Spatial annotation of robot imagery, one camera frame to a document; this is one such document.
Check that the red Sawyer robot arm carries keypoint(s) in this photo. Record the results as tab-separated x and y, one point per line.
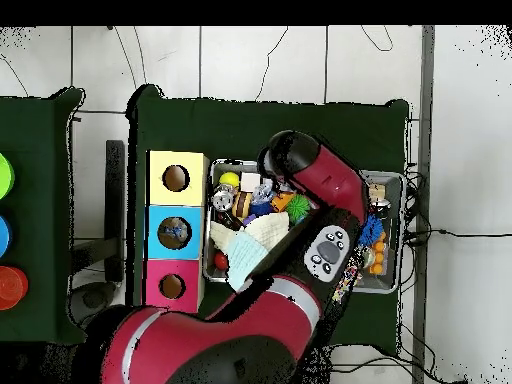
272	320

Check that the wooden box with three holes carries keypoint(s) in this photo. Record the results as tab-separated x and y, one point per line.
192	200

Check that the clear mesh bin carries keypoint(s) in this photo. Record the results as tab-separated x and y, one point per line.
388	276

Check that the small wooden cube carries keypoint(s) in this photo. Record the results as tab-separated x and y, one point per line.
250	182

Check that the black soda can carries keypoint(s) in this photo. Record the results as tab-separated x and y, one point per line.
222	198

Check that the green spiky rubber ball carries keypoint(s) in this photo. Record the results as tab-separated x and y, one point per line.
298	208

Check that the yellow smiley ball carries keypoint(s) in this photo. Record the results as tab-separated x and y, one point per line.
230	179

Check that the red ball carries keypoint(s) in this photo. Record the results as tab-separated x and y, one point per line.
221	261

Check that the blue spiky rubber ball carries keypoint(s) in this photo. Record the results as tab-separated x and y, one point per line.
370	232

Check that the black chair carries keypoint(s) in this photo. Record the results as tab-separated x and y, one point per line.
115	208

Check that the green cloth side table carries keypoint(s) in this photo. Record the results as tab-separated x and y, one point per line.
40	144

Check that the blue plastic cup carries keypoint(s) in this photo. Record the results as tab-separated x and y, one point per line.
4	236

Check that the green plastic cup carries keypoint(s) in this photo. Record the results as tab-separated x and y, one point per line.
5	176

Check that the red plastic cup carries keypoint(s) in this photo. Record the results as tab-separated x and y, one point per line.
11	288

